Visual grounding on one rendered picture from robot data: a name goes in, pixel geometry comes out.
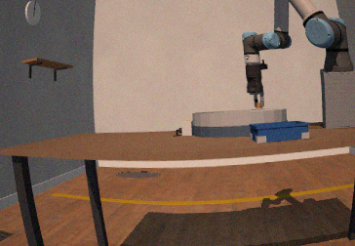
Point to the grey round turntable disc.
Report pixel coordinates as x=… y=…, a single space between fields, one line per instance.
x=230 y=123

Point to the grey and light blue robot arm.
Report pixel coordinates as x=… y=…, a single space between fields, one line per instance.
x=320 y=31

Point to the blue crate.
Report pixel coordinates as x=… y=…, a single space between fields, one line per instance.
x=279 y=131

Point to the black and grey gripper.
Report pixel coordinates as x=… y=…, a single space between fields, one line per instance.
x=253 y=75

